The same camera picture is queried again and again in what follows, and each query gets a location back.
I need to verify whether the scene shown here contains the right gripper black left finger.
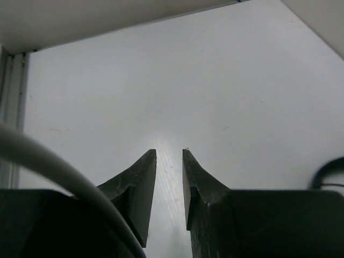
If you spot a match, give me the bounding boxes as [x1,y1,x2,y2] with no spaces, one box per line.
[1,149,156,257]

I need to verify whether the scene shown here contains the black headphones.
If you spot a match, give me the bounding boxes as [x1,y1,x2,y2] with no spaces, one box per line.
[308,157,343,190]

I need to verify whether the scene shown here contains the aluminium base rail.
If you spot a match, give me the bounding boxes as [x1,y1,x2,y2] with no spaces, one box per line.
[0,44,30,190]

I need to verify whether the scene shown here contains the grey headphone cable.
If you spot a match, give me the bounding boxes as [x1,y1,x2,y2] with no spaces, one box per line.
[0,124,147,258]

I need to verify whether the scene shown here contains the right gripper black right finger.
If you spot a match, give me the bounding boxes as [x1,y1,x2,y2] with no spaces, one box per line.
[182,149,343,257]

